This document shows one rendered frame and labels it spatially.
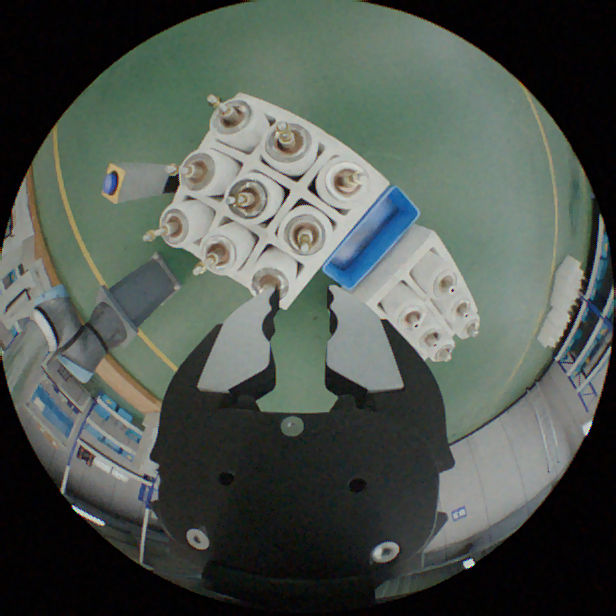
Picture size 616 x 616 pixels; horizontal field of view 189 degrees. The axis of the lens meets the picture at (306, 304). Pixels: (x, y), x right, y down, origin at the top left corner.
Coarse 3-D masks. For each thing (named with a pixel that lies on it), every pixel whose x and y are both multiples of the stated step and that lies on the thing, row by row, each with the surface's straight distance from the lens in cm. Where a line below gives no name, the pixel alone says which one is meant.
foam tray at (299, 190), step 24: (240, 96) 49; (216, 144) 46; (336, 144) 42; (264, 168) 41; (312, 168) 40; (288, 192) 51; (312, 192) 50; (216, 216) 44; (336, 216) 40; (360, 216) 41; (264, 240) 41; (336, 240) 41; (312, 264) 42
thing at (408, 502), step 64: (192, 448) 6; (256, 448) 5; (320, 448) 5; (384, 448) 5; (192, 512) 6; (256, 512) 5; (320, 512) 5; (384, 512) 5; (256, 576) 6; (320, 576) 5; (384, 576) 6
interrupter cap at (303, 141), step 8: (296, 128) 35; (304, 128) 34; (272, 136) 34; (296, 136) 34; (304, 136) 34; (272, 144) 34; (280, 144) 34; (296, 144) 34; (304, 144) 33; (272, 152) 34; (280, 152) 33; (288, 152) 33; (296, 152) 33; (304, 152) 33; (280, 160) 33; (288, 160) 33; (296, 160) 33
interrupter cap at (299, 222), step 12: (300, 216) 32; (312, 216) 32; (288, 228) 33; (300, 228) 33; (312, 228) 33; (324, 228) 32; (288, 240) 33; (312, 240) 33; (324, 240) 33; (300, 252) 33; (312, 252) 33
